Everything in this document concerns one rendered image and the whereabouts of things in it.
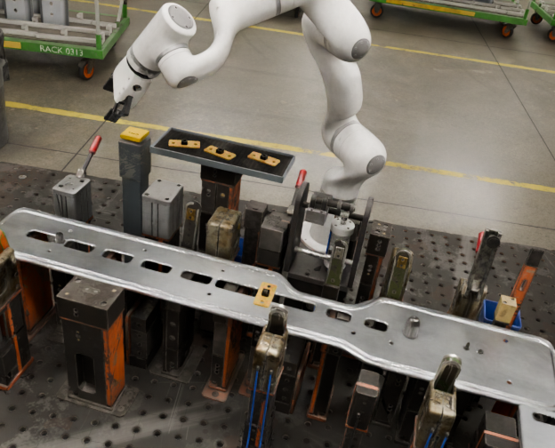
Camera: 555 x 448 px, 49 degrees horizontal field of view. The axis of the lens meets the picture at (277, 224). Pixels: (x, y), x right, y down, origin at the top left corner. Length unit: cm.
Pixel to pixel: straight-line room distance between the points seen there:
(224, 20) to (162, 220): 52
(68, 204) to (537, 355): 120
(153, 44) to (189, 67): 9
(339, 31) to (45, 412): 113
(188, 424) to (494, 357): 72
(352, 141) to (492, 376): 76
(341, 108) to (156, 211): 57
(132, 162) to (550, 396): 118
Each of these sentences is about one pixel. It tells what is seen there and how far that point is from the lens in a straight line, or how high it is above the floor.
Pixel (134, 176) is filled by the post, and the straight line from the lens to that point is 177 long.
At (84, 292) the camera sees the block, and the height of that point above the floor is 103.
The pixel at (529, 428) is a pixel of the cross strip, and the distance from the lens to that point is 134.
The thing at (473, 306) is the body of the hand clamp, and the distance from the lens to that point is 153.
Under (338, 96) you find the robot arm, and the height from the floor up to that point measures 133.
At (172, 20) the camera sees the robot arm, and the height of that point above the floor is 156.
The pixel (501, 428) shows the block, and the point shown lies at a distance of 134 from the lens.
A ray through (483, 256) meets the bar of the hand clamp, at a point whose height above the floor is 115.
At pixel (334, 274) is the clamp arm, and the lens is 150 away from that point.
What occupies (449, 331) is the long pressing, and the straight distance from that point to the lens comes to 147.
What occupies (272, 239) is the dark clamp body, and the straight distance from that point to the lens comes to 153.
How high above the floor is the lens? 192
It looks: 33 degrees down
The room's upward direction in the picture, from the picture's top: 8 degrees clockwise
